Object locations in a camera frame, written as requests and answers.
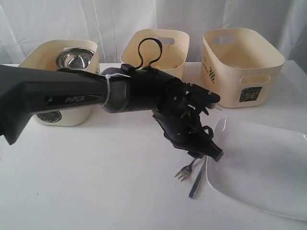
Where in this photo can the white backdrop curtain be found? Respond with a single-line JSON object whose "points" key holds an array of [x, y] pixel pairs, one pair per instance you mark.
{"points": [[25, 24]]}

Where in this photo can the cream bin with square mark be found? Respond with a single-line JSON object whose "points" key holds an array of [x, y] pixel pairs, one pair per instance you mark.
{"points": [[239, 65]]}

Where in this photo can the white rectangular plate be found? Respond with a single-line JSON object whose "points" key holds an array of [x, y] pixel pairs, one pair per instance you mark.
{"points": [[262, 167]]}

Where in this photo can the steel knife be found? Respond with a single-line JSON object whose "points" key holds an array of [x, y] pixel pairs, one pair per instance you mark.
{"points": [[198, 179]]}

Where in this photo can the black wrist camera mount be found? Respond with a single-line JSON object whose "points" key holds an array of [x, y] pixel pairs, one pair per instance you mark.
{"points": [[200, 97]]}

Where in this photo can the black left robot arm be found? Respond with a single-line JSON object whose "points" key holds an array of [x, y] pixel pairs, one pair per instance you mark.
{"points": [[25, 92]]}

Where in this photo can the steel fork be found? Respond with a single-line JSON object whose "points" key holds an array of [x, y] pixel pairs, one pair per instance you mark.
{"points": [[185, 172]]}

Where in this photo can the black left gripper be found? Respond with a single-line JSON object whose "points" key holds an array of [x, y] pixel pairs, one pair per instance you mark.
{"points": [[179, 118]]}

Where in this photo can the cream bin with triangle mark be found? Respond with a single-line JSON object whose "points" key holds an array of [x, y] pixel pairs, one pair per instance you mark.
{"points": [[175, 50]]}

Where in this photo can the steel bowl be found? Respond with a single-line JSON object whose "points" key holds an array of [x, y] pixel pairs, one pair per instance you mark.
{"points": [[74, 58]]}

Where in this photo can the cream bin with circle mark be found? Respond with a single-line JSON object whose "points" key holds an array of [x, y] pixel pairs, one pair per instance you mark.
{"points": [[43, 57]]}

